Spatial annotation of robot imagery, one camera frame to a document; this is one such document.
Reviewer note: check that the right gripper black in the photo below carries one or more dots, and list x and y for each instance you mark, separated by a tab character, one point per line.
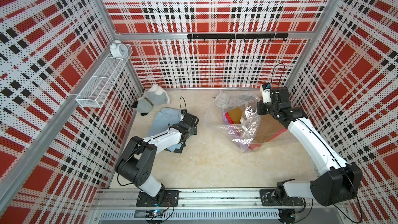
260	110

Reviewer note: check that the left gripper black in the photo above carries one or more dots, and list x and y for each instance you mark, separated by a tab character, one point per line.
194	130

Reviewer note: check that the light blue garment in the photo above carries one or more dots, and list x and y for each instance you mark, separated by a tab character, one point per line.
163	123

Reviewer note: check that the clear plastic vacuum bag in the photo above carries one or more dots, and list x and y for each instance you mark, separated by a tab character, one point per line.
265	132

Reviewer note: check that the red garment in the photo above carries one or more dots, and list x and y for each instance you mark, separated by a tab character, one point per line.
228	118

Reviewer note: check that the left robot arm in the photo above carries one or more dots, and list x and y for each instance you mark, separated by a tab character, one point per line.
136	162

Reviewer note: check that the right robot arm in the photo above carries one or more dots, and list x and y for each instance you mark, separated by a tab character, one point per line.
337	180

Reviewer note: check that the white alarm clock on table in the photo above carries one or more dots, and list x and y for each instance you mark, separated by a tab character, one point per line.
222	101

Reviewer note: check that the grey white plush toy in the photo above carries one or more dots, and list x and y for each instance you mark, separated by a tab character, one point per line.
155	96

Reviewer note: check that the white alarm clock on shelf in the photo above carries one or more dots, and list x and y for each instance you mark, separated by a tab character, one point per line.
119	50

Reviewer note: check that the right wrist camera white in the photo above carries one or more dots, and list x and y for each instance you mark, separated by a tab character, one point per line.
266	92

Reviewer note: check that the black wall hook rail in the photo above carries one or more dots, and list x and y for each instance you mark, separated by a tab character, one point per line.
232	36

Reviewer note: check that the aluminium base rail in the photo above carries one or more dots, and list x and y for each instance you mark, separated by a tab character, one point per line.
210	206

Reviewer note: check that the white wire mesh shelf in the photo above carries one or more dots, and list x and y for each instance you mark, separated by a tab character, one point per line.
97	89

